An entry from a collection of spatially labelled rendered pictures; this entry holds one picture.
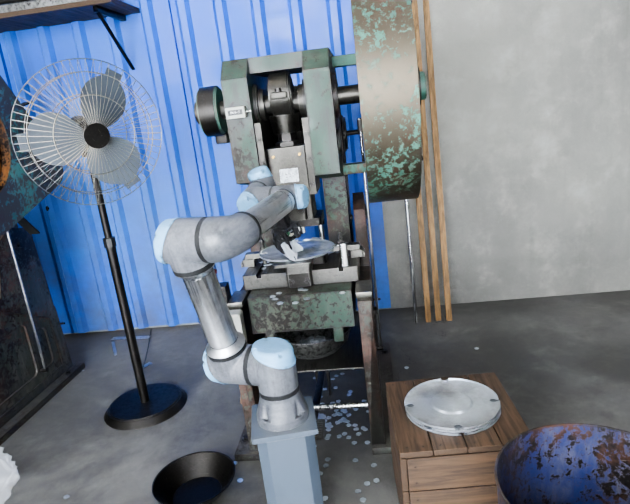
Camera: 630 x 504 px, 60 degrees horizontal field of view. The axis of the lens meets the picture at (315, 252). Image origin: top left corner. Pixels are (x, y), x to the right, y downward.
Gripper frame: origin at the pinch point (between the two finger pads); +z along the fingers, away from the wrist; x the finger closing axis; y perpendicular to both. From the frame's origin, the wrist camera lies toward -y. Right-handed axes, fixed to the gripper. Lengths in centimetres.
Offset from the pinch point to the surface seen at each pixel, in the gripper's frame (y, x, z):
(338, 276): 2.9, 13.3, 17.7
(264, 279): -18.1, -4.6, 10.1
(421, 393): 47, -6, 43
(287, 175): -12.7, 20.7, -21.5
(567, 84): 9, 205, 23
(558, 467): 95, -13, 42
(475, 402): 63, -1, 45
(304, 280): -4.2, 3.1, 13.6
